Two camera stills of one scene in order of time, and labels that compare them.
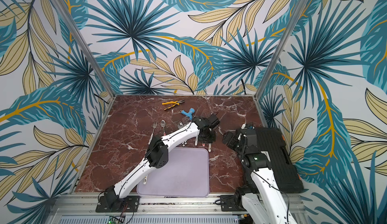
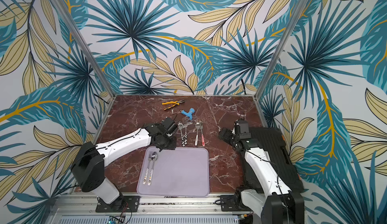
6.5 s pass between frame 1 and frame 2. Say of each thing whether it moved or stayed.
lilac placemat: stayed
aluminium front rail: stayed
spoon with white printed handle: moved
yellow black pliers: stayed
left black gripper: moved
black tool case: stayed
